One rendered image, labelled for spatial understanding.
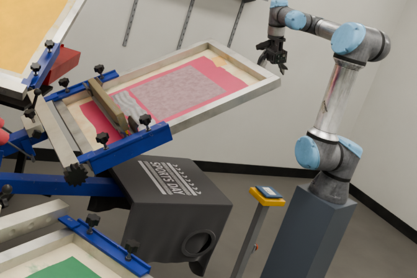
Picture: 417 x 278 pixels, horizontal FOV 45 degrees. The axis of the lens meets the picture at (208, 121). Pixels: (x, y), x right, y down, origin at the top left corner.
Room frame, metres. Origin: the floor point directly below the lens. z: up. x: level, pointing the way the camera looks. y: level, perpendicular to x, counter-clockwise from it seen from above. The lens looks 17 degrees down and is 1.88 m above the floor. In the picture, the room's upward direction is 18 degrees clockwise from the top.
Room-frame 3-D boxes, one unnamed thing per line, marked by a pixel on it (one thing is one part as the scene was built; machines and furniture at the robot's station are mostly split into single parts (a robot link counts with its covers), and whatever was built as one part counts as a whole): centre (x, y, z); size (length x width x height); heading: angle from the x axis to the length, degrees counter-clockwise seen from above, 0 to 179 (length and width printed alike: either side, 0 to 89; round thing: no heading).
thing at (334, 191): (1.85, -0.53, 1.25); 0.15 x 0.15 x 0.10
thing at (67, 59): (2.86, 1.13, 1.06); 0.61 x 0.46 x 0.12; 4
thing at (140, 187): (2.08, 0.10, 0.95); 0.48 x 0.44 x 0.01; 124
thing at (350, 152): (1.84, -0.52, 1.37); 0.13 x 0.12 x 0.14; 123
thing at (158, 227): (1.92, 0.00, 0.77); 0.46 x 0.09 x 0.36; 124
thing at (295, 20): (2.14, -0.20, 1.77); 0.11 x 0.11 x 0.08; 33
